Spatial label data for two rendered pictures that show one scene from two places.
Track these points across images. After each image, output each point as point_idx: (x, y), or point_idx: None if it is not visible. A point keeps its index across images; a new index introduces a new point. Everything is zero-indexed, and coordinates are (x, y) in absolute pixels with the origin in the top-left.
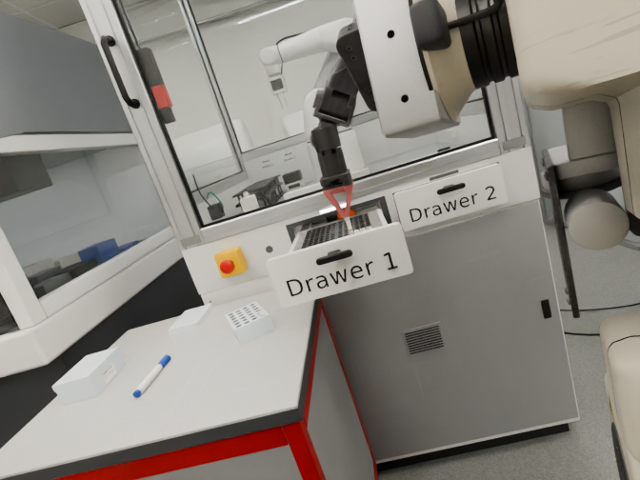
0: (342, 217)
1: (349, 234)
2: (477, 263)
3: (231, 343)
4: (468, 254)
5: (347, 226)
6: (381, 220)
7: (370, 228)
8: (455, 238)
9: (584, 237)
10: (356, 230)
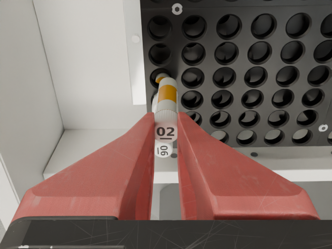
0: (145, 113)
1: (212, 67)
2: (296, 182)
3: None
4: (306, 186)
5: (161, 96)
6: (306, 171)
7: (154, 152)
8: (325, 203)
9: None
10: (152, 111)
